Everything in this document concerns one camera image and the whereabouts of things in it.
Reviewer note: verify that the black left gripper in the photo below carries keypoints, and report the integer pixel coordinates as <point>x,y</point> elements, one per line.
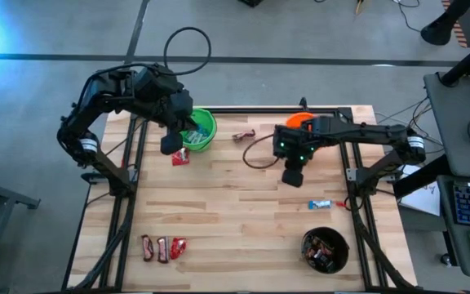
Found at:
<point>182,108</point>

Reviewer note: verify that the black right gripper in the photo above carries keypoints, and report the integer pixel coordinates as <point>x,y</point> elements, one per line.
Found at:
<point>295,164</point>

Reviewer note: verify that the white blue Hershey's bar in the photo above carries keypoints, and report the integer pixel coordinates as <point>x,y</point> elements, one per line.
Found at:
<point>320,204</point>
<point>197,135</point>

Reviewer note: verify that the twisted brown PayDay bar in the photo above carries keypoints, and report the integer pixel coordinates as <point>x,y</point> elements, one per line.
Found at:
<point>244,135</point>

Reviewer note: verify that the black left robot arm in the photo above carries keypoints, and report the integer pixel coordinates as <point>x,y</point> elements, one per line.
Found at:
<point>96,94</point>

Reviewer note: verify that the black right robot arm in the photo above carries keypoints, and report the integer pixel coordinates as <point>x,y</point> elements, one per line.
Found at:
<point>361,132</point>

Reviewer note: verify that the green plastic bucket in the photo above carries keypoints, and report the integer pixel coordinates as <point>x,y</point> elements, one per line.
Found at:
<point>208,122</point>

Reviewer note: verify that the orange jack-o'-lantern bucket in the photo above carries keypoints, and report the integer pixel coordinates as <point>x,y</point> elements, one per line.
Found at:
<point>298,119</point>

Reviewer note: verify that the red Skittles packet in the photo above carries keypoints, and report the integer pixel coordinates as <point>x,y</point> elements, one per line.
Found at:
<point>178,248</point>
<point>180,157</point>

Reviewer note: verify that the small red tag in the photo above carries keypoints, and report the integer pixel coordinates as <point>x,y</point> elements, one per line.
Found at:
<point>343,204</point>

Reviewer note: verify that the black plastic bucket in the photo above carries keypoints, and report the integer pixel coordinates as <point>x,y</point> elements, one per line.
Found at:
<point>339,249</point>

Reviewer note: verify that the black diagonal beam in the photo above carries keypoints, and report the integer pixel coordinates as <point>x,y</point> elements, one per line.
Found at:
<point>422,177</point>

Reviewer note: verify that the white paper sheet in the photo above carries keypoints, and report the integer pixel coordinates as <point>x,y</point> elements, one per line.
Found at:
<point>422,200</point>

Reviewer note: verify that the grey desk top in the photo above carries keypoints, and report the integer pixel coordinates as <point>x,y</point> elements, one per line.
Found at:
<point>447,134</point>

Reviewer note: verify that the pale wooden stick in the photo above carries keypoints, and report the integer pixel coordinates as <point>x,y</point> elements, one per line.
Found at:
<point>360,6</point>

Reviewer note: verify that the desk caster wheel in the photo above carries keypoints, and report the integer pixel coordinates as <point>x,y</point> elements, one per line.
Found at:
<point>446,259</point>

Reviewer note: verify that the dark grey desk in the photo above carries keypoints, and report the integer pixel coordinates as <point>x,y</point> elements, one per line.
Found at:
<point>461,249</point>

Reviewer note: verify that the black stand leg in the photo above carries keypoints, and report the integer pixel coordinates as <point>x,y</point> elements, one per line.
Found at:
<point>437,32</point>

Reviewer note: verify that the grey metal cart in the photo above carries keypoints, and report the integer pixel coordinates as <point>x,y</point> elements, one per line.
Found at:
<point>6,196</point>

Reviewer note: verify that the black stand pole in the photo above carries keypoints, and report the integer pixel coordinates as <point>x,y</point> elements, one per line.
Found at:
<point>467,61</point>

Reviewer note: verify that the red white striped mat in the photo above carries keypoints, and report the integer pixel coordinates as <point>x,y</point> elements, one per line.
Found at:
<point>460,36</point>

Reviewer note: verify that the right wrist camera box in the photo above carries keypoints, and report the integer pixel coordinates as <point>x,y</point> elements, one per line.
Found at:
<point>292,178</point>

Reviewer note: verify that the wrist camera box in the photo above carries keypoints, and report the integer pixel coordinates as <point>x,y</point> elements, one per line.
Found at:
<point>171,143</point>
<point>292,178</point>

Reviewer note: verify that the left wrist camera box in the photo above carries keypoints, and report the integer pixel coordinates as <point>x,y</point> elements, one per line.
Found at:
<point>171,143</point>

